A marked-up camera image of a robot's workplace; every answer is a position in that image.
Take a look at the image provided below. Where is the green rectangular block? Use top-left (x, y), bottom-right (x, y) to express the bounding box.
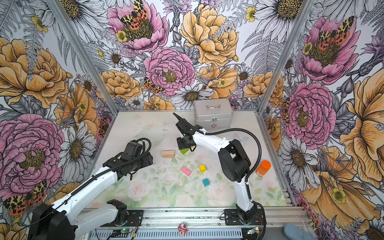
top-left (180, 149), bottom-right (190, 155)

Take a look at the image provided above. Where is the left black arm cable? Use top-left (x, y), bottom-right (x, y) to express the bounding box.
top-left (17, 137), bottom-right (152, 229)

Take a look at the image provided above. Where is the pink rectangular block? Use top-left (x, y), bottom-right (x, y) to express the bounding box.
top-left (181, 166), bottom-right (192, 176)

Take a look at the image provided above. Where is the orange cup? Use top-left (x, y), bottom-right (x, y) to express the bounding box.
top-left (255, 160), bottom-right (272, 177)

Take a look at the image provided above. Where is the silver metal case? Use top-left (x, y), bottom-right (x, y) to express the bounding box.
top-left (194, 99), bottom-right (233, 131)

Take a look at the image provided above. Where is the yellow cube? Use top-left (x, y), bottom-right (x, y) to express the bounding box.
top-left (199, 165), bottom-right (207, 173)

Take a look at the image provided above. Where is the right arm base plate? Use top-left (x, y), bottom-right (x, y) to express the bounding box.
top-left (224, 208), bottom-right (267, 226)

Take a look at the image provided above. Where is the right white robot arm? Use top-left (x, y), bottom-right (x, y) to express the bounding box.
top-left (173, 113), bottom-right (262, 225)

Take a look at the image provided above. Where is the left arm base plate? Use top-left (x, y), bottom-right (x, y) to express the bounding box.
top-left (102, 210), bottom-right (144, 227)

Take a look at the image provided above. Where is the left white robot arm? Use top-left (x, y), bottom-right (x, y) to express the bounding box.
top-left (27, 138), bottom-right (153, 240)

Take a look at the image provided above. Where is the pink toy figure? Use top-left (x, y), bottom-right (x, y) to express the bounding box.
top-left (178, 223), bottom-right (189, 236)

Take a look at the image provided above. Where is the natural wood block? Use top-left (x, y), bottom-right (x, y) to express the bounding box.
top-left (162, 150), bottom-right (175, 159)

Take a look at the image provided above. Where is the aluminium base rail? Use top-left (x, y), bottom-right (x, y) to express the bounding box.
top-left (58, 204), bottom-right (311, 230)

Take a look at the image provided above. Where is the blue cloth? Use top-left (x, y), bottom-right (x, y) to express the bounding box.
top-left (284, 224), bottom-right (316, 240)

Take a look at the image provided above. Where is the teal cube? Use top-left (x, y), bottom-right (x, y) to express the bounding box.
top-left (203, 179), bottom-right (210, 187)

